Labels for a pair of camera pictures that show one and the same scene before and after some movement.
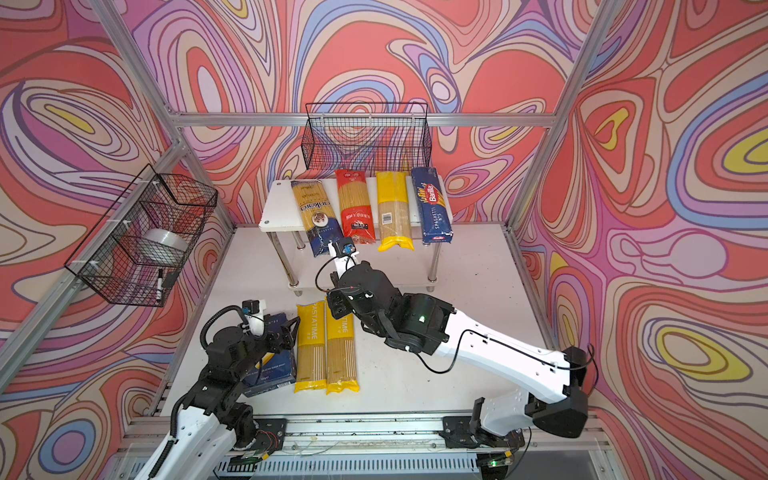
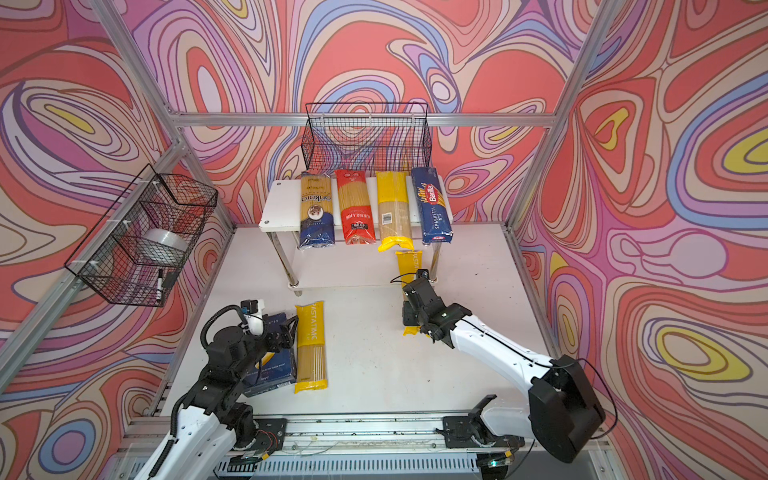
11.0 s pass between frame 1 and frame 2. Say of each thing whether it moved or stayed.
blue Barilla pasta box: stayed
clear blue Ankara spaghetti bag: moved
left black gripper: stayed
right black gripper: moved
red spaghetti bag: stayed
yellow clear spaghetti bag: stayed
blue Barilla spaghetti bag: stayed
